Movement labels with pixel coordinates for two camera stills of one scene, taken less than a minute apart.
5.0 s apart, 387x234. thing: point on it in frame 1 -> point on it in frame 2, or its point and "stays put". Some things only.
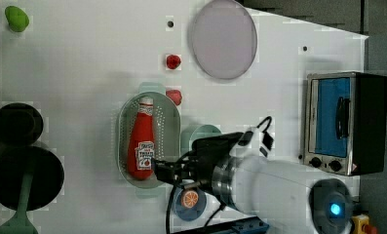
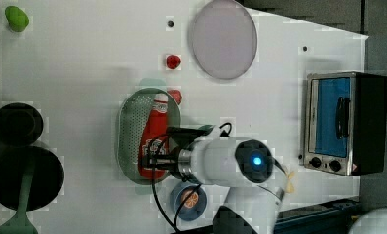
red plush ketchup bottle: [141, 141] -> [152, 158]
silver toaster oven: [345, 123] stays put
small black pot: [16, 125] stays put
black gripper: [200, 165] -> [177, 137]
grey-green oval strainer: [167, 135] stays put
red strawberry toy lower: [174, 96] stays put
